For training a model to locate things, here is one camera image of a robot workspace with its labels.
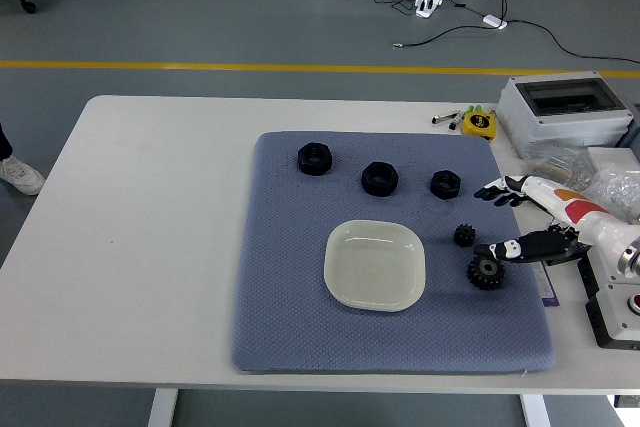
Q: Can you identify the white square dish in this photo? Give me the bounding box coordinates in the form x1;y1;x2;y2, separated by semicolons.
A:
324;219;428;314

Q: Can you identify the white table leg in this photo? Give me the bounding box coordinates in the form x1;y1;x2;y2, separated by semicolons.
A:
147;389;179;427
519;393;552;427

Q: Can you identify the small black hex nut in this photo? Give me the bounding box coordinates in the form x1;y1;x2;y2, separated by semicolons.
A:
429;169;462;200

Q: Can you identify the purple-edged label card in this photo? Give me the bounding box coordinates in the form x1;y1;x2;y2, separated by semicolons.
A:
529;266;560;308

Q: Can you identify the person's white shoe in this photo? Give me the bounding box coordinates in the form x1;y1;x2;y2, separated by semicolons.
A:
0;155;46;197

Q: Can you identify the grey electrical enclosure box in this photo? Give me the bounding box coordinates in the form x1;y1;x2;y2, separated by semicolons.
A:
496;72;636;161

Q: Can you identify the blue-grey textured mat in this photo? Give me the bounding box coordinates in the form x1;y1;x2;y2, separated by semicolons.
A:
230;130;557;374

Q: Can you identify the person's leg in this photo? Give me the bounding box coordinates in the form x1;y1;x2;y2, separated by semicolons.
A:
0;119;14;161

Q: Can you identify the clear bag of screws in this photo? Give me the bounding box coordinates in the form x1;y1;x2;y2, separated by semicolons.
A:
579;165;640;224

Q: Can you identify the white power strip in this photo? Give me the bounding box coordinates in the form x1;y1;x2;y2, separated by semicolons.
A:
414;0;445;18

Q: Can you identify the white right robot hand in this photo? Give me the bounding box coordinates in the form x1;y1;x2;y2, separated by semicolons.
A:
472;174;640;269

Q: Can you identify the long black floor cable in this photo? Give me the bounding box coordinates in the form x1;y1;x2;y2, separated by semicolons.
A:
392;18;640;67

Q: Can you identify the flat white box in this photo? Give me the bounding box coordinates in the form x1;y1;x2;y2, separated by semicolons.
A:
586;145;640;172

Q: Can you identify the small black gear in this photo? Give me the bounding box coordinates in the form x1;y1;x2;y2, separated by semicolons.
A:
453;224;476;248

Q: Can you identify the yellow tape measure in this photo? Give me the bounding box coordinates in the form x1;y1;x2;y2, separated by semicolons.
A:
460;111;499;142

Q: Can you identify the large black hex nut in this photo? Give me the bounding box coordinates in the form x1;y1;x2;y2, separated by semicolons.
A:
296;142;334;177
361;161;400;197

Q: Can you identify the large black gear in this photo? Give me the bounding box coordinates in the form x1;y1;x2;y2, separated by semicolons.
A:
466;254;507;292

